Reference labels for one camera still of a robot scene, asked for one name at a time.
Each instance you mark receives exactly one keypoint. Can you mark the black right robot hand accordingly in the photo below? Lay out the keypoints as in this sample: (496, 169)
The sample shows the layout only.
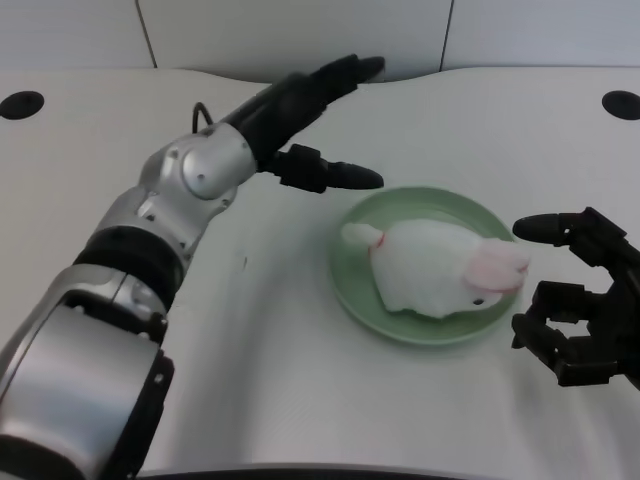
(585, 310)

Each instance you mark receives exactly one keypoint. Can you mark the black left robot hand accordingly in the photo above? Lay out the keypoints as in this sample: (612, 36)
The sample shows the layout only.
(295, 120)

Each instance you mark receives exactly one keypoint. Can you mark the white plush rabbit doll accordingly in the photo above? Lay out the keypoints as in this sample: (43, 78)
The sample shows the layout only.
(440, 272)

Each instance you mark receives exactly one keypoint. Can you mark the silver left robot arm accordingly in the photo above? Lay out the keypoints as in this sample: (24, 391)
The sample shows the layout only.
(115, 310)

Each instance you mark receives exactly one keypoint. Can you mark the green round plate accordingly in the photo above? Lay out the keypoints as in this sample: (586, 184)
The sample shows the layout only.
(360, 295)

